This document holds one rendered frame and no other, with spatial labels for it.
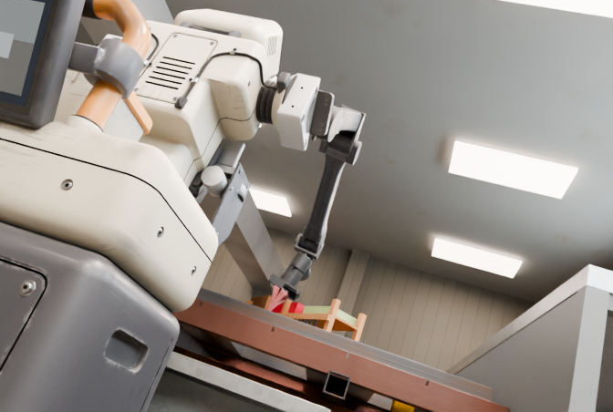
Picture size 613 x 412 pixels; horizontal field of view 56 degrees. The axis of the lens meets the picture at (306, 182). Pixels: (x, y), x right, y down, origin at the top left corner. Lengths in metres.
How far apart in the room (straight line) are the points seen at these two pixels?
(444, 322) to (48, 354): 9.34
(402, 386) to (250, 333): 0.36
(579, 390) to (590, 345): 0.08
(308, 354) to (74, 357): 0.85
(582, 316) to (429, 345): 8.59
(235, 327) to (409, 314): 8.46
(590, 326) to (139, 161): 0.81
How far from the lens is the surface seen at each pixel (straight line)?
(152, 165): 0.59
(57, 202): 0.60
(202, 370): 1.16
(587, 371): 1.10
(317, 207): 1.75
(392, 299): 9.83
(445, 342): 9.71
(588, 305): 1.13
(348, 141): 1.62
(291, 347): 1.35
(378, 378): 1.35
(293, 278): 1.80
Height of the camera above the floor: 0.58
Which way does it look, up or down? 24 degrees up
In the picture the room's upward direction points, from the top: 21 degrees clockwise
